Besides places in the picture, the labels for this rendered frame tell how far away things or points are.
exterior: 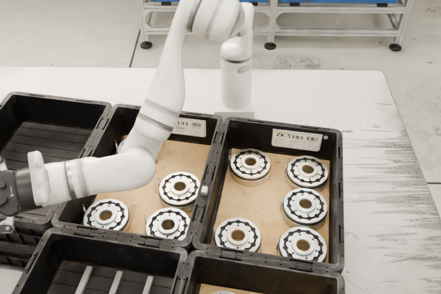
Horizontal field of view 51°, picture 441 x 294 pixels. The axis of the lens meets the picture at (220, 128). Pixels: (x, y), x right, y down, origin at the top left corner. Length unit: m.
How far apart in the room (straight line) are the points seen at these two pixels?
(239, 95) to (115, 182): 0.65
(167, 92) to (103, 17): 2.78
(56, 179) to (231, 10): 0.42
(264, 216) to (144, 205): 0.29
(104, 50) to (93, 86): 1.49
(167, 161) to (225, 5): 0.53
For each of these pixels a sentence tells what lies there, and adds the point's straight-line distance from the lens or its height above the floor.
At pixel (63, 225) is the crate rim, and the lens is 1.03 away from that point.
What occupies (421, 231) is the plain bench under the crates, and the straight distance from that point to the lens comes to 1.35.
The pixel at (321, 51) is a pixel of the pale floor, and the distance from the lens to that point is 3.18.
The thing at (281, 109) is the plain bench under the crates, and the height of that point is 0.70.
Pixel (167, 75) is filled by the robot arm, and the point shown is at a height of 1.23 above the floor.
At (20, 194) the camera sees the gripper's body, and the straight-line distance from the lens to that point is 0.86.
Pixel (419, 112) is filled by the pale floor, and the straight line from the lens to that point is 2.85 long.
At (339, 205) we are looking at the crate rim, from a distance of 1.04.
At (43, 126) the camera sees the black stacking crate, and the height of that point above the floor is 0.83.
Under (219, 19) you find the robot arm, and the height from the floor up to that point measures 1.31.
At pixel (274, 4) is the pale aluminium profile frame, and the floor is 0.32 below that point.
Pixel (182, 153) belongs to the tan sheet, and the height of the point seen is 0.83.
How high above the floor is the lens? 1.73
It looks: 43 degrees down
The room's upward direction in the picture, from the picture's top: straight up
